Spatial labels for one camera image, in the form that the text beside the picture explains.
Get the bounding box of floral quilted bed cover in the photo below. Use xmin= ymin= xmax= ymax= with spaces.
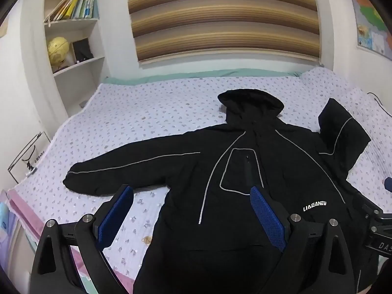
xmin=7 ymin=67 xmax=392 ymax=294

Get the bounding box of wall map poster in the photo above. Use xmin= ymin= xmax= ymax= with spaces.
xmin=345 ymin=0 xmax=392 ymax=61

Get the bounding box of light blue cloth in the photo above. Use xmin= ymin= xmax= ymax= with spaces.
xmin=0 ymin=201 xmax=19 ymax=241

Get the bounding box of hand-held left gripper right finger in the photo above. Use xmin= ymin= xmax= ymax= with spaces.
xmin=250 ymin=186 xmax=356 ymax=294

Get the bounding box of green bed sheet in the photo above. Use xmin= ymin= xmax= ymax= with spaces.
xmin=101 ymin=67 xmax=303 ymax=85

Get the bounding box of yellow globe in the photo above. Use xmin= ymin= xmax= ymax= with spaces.
xmin=47 ymin=36 xmax=71 ymax=73

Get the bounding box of striped brown window blind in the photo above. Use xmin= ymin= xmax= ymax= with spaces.
xmin=125 ymin=0 xmax=321 ymax=64

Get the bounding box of black cable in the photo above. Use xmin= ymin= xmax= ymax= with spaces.
xmin=367 ymin=92 xmax=392 ymax=112

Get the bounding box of black hooded jacket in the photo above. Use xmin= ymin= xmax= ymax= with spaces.
xmin=63 ymin=89 xmax=380 ymax=294

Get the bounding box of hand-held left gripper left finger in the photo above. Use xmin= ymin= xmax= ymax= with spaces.
xmin=31 ymin=184 xmax=134 ymax=294

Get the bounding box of white bookshelf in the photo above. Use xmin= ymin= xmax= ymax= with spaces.
xmin=42 ymin=0 xmax=108 ymax=117

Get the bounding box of row of books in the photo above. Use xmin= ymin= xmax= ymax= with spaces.
xmin=44 ymin=0 xmax=100 ymax=23

